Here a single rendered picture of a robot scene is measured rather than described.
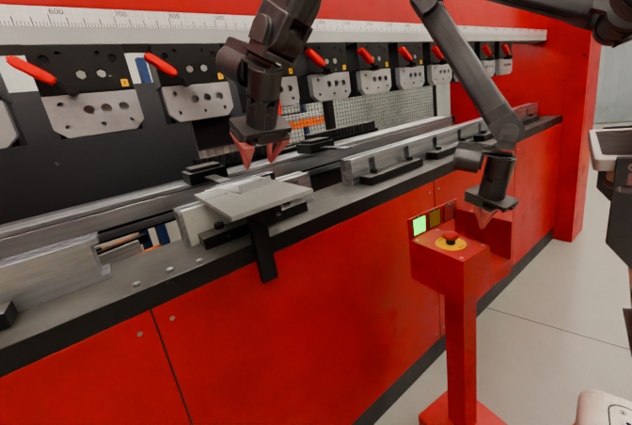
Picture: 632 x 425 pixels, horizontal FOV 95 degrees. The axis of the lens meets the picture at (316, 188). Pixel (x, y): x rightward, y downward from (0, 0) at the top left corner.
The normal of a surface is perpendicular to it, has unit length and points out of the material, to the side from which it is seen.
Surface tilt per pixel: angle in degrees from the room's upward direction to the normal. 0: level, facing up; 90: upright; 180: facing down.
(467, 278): 90
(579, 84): 90
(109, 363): 90
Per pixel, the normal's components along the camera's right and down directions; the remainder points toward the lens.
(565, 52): -0.80, 0.28
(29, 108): 0.58, 0.13
